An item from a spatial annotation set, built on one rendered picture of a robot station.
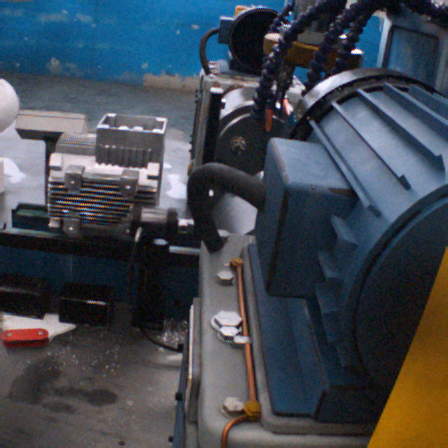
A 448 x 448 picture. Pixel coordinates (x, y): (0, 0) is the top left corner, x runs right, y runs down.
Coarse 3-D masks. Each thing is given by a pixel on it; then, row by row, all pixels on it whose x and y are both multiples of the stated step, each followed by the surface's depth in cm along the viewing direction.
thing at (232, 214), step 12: (228, 192) 78; (216, 204) 80; (228, 204) 75; (240, 204) 72; (216, 216) 76; (228, 216) 72; (240, 216) 69; (252, 216) 67; (228, 228) 69; (240, 228) 66; (252, 228) 64
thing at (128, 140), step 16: (96, 128) 92; (112, 128) 92; (128, 128) 96; (144, 128) 102; (160, 128) 100; (96, 144) 93; (112, 144) 93; (128, 144) 93; (144, 144) 93; (160, 144) 93; (96, 160) 94; (112, 160) 94; (128, 160) 94; (144, 160) 94; (160, 160) 95
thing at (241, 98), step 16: (224, 96) 131; (240, 96) 124; (224, 112) 118; (240, 112) 118; (224, 128) 119; (240, 128) 119; (256, 128) 119; (272, 128) 119; (224, 144) 120; (240, 144) 117; (256, 144) 121; (224, 160) 122; (240, 160) 122; (256, 160) 122; (224, 192) 126
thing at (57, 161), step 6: (54, 156) 92; (60, 156) 92; (54, 162) 91; (60, 162) 92; (54, 168) 92; (60, 168) 92; (150, 168) 93; (156, 168) 93; (150, 174) 93; (156, 174) 93; (54, 222) 97; (60, 222) 97; (54, 228) 97; (60, 228) 97
